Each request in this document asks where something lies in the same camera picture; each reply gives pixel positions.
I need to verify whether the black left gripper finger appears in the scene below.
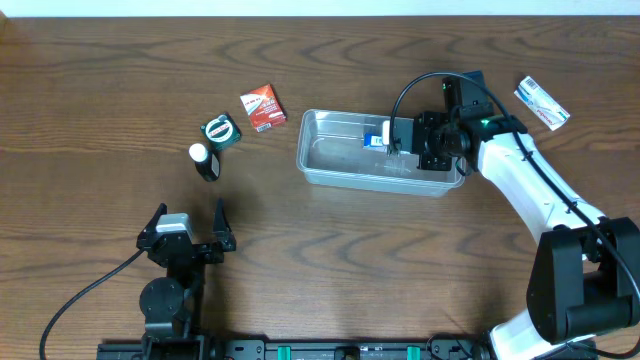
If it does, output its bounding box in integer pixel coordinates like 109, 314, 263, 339
212, 198, 232, 238
142, 203, 167, 237

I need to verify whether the blue fever patch box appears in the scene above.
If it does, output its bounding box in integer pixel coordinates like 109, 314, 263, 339
363, 133, 388, 152

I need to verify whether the clear plastic container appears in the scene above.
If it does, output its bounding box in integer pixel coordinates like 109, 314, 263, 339
296, 109, 464, 197

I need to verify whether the white sachet packet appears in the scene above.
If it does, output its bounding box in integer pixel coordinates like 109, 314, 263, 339
514, 76, 570, 131

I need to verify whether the red small box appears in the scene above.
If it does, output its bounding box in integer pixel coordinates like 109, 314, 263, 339
240, 84, 287, 132

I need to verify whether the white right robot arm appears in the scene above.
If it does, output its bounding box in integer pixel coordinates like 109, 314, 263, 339
297, 71, 639, 359

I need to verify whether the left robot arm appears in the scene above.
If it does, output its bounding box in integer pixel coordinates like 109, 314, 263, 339
136, 200, 236, 356

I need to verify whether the dark bottle white cap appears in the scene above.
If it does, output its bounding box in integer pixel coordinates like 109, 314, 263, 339
189, 143, 220, 182

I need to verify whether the green round-label box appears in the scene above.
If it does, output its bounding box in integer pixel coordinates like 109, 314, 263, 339
200, 113, 242, 152

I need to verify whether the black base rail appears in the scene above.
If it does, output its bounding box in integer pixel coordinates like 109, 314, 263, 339
96, 338, 494, 360

